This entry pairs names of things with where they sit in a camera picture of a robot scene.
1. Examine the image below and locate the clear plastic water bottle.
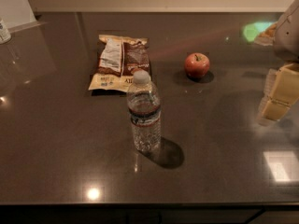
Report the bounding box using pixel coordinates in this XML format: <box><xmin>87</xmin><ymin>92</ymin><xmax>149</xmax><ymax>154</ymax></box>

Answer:
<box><xmin>126</xmin><ymin>70</ymin><xmax>161</xmax><ymax>154</ymax></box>

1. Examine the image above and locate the red apple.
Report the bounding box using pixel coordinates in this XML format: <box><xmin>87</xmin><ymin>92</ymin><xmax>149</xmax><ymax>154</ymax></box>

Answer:
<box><xmin>184</xmin><ymin>52</ymin><xmax>210</xmax><ymax>78</ymax></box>

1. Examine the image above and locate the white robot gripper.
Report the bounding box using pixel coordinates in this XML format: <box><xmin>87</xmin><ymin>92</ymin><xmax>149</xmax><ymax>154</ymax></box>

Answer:
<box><xmin>257</xmin><ymin>0</ymin><xmax>299</xmax><ymax>126</ymax></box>

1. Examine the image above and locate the white board leaning on wall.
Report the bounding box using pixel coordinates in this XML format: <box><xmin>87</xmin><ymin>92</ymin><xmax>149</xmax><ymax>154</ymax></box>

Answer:
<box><xmin>0</xmin><ymin>0</ymin><xmax>40</xmax><ymax>33</ymax></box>

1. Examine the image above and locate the brown snack chip bag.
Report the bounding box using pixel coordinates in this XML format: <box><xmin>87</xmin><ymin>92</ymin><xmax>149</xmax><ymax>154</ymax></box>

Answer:
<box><xmin>89</xmin><ymin>35</ymin><xmax>150</xmax><ymax>92</ymax></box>

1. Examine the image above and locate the white container at left edge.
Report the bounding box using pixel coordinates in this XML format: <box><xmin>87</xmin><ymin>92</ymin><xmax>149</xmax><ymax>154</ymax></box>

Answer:
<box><xmin>0</xmin><ymin>18</ymin><xmax>11</xmax><ymax>44</ymax></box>

